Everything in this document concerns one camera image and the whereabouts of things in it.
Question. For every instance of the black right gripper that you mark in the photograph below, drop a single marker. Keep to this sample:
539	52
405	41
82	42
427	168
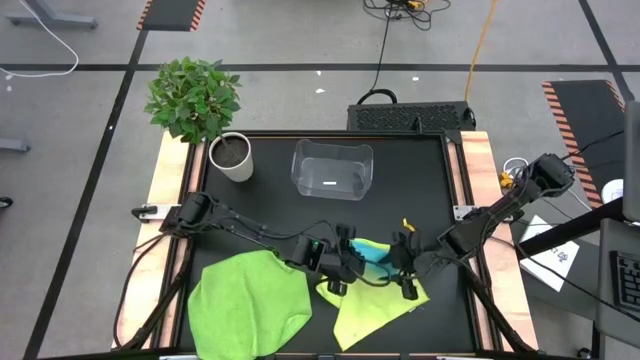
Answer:
430	260

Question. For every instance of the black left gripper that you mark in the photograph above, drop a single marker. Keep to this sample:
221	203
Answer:
322	257

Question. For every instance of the blue microfiber towel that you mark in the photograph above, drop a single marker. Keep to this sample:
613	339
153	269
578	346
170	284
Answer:
367	257

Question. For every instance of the yellow-green microfiber towel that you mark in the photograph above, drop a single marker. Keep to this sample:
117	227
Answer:
370	310

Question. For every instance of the green microfiber towel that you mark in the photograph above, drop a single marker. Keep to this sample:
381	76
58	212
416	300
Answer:
250	300

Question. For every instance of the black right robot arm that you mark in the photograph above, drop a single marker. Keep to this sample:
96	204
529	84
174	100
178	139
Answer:
500	212

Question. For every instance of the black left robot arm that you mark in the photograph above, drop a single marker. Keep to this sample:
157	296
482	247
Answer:
250	232

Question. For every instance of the yellow gripper clip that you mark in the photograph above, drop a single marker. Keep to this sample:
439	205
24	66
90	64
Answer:
409	225

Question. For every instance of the clear plastic bin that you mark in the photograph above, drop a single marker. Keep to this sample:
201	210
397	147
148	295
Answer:
332	167

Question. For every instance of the wooden table side board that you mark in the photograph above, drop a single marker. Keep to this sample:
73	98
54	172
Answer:
165	160
480	160

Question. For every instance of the white plant pot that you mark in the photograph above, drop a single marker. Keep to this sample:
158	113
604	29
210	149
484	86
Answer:
235	170

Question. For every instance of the white paper sheet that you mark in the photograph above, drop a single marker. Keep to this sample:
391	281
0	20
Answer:
550	260

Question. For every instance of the black computer case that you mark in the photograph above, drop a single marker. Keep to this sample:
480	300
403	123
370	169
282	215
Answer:
410	117

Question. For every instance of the black desk bar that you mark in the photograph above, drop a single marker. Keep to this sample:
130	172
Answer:
570	227

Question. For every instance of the grey desk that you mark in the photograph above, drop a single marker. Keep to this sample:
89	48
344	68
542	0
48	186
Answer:
602	280

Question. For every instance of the green leafy plant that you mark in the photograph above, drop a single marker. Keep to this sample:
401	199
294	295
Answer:
192	97

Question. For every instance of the black keyboard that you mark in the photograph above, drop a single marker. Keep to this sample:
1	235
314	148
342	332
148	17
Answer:
627	280

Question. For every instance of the white round cup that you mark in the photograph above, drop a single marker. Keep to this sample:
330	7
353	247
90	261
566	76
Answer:
614	191

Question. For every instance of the black hazard-striped floor mat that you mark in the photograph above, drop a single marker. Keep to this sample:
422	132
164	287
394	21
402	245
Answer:
170	12
585	125

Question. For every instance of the grey monitor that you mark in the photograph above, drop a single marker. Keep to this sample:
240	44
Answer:
632	160

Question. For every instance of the black furniture caster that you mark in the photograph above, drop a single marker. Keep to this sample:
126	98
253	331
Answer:
5	202

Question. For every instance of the grey metal furniture foot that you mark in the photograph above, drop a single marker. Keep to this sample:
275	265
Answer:
15	145

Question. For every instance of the grey metal furniture leg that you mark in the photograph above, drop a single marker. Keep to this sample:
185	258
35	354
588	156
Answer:
50	20

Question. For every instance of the grey metal mount plate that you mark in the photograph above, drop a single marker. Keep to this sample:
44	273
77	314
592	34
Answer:
145	212
462	212

